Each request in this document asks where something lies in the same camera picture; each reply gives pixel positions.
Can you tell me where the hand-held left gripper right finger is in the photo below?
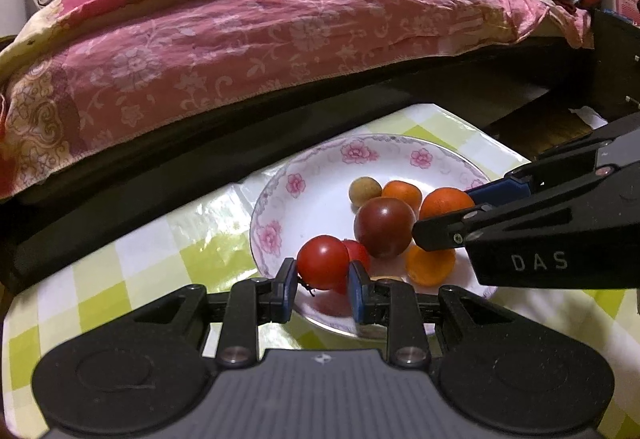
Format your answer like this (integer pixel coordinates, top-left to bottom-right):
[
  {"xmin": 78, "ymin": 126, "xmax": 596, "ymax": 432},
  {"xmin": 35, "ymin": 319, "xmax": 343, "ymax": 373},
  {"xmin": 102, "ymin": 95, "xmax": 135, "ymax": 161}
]
[{"xmin": 350, "ymin": 261, "xmax": 531, "ymax": 367}]

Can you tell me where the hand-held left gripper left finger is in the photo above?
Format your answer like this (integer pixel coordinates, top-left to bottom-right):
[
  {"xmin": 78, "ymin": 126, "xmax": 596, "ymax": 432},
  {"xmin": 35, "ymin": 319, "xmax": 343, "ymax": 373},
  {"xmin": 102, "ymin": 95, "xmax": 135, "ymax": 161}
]
[{"xmin": 115, "ymin": 258, "xmax": 297, "ymax": 367}]

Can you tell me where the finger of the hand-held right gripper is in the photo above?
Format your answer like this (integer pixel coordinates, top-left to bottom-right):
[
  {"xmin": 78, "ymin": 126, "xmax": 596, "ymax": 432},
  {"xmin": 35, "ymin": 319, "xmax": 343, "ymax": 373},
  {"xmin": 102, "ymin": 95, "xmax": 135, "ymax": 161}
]
[
  {"xmin": 411, "ymin": 193, "xmax": 548, "ymax": 251},
  {"xmin": 467, "ymin": 115, "xmax": 640, "ymax": 205}
]

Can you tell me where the orange cherry tomato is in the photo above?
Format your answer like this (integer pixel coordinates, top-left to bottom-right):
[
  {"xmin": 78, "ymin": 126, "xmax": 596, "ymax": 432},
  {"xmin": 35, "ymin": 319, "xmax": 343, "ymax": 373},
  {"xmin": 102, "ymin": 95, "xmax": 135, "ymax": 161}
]
[
  {"xmin": 405, "ymin": 244, "xmax": 457, "ymax": 286},
  {"xmin": 419, "ymin": 188, "xmax": 476, "ymax": 222},
  {"xmin": 382, "ymin": 180, "xmax": 421, "ymax": 212}
]

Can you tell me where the red cherry tomato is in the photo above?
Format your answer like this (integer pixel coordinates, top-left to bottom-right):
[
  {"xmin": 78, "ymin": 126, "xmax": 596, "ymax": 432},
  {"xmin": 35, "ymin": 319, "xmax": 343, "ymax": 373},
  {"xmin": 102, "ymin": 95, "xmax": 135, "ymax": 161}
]
[
  {"xmin": 342, "ymin": 240, "xmax": 372, "ymax": 295},
  {"xmin": 297, "ymin": 235, "xmax": 350, "ymax": 291}
]

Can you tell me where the large dark red tomato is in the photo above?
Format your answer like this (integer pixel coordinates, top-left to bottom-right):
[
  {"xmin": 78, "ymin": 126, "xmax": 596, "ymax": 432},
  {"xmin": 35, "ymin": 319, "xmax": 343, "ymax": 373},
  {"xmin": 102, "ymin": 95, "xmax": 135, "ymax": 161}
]
[{"xmin": 354, "ymin": 197, "xmax": 417, "ymax": 260}]

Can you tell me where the white floral rimmed plate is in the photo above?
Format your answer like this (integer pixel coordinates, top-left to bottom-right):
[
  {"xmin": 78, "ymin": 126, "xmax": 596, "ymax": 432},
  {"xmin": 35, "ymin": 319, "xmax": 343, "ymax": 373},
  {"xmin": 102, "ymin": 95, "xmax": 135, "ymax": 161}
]
[{"xmin": 249, "ymin": 134, "xmax": 501, "ymax": 337}]

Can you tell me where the green white checked tablecloth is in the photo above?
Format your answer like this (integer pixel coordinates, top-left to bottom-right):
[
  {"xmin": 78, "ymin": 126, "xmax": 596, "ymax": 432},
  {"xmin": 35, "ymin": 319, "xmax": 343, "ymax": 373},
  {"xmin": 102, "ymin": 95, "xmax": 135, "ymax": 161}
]
[{"xmin": 0, "ymin": 104, "xmax": 640, "ymax": 439}]

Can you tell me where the dark nightstand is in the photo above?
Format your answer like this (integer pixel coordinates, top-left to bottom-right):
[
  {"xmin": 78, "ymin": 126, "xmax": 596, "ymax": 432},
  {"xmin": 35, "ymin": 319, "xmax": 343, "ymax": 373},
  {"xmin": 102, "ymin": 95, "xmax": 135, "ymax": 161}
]
[{"xmin": 592, "ymin": 9, "xmax": 640, "ymax": 121}]

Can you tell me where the pink patterned bed sheet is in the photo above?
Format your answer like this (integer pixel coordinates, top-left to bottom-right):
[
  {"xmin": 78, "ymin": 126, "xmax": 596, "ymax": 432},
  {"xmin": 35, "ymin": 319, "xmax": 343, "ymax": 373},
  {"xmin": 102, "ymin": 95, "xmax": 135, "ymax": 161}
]
[{"xmin": 0, "ymin": 0, "xmax": 551, "ymax": 200}]

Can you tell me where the dark bed frame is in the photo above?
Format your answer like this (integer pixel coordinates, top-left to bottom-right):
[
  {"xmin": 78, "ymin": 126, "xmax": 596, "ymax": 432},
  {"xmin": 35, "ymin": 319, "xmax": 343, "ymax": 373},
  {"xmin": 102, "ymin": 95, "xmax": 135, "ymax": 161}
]
[{"xmin": 0, "ymin": 12, "xmax": 601, "ymax": 292}]

